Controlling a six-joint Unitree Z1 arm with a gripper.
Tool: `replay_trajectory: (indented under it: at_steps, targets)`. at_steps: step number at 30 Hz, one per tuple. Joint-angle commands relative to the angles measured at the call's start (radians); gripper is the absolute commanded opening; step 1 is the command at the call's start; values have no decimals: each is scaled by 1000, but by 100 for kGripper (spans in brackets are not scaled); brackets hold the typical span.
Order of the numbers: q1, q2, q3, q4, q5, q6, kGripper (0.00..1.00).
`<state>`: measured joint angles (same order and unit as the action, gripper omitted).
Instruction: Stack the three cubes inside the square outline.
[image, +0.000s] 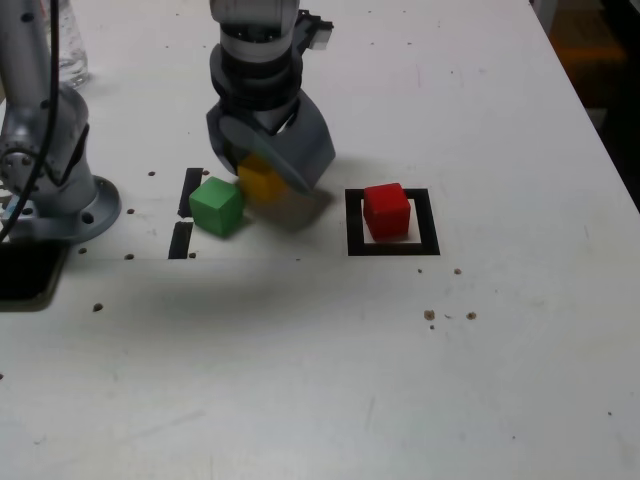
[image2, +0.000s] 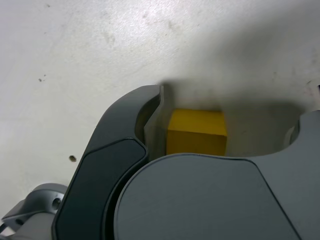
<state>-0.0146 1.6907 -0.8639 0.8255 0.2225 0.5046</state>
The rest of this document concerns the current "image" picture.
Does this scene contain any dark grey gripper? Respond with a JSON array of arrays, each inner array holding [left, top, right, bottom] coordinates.
[[205, 94, 336, 196]]

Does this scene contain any yellow cube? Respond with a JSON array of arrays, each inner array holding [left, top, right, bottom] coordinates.
[[237, 153, 289, 204]]

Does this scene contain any green cube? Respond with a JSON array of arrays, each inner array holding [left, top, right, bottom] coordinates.
[[188, 176, 245, 239]]

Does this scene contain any red cube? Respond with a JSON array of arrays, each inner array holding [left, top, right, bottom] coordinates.
[[362, 182, 412, 242]]

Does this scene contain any black tape square outline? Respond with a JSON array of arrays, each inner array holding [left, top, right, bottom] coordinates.
[[344, 187, 441, 257]]

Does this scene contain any black tape strip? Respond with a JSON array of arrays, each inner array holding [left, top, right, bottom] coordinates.
[[167, 167, 205, 260]]

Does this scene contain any clear plastic bottle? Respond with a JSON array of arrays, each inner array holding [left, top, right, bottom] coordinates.
[[49, 0, 91, 89]]

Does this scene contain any black flat device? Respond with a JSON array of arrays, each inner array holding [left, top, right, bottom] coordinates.
[[0, 242, 69, 312]]

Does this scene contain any gripper camera mount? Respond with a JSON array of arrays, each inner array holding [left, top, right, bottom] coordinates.
[[294, 10, 335, 51]]

